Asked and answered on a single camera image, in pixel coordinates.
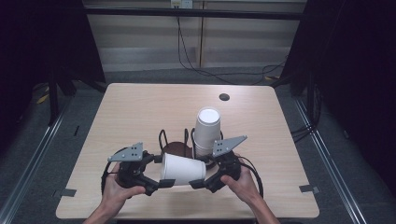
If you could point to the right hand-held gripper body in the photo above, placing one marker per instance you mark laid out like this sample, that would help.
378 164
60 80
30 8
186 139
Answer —
229 168

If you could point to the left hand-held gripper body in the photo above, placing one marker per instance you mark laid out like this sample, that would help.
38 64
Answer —
132 172

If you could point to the white paper cup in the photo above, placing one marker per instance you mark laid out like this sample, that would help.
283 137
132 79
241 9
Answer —
183 169

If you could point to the stack of white cups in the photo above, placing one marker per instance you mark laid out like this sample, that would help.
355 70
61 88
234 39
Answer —
207 130

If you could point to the person's right hand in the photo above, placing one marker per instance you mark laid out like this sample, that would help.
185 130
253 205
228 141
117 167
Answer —
244 188

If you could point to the person's left hand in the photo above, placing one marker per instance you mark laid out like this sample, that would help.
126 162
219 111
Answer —
118 196

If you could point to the dark round table grommet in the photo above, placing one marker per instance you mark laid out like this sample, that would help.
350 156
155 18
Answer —
224 97

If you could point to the grey tape strip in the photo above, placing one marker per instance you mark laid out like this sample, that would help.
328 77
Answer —
68 192
308 188

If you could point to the black metal stand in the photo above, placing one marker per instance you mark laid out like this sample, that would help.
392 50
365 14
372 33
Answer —
53 102

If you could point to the yellow floor tape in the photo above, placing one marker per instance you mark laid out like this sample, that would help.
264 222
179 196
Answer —
42 99

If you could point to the black horizontal bar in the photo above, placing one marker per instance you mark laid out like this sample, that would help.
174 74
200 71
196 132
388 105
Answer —
186 13

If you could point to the black curtain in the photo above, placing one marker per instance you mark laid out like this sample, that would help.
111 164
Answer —
37 40
358 62

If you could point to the metal floor rail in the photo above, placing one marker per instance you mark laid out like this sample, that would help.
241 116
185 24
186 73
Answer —
327 155
31 158

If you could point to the white wall outlet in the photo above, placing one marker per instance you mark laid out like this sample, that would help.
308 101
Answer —
181 3

